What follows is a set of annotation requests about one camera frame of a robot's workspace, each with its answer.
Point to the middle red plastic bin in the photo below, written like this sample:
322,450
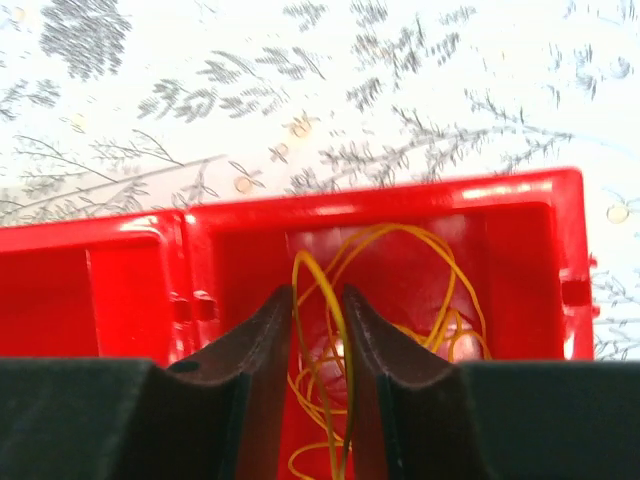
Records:
114,287

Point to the red plastic bin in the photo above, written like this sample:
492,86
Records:
491,266
114,287

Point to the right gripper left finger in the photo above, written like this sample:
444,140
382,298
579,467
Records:
216,414

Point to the floral table mat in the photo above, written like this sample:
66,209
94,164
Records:
122,106

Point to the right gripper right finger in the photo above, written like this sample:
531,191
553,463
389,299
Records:
418,416

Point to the right red plastic bin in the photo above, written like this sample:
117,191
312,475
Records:
491,266

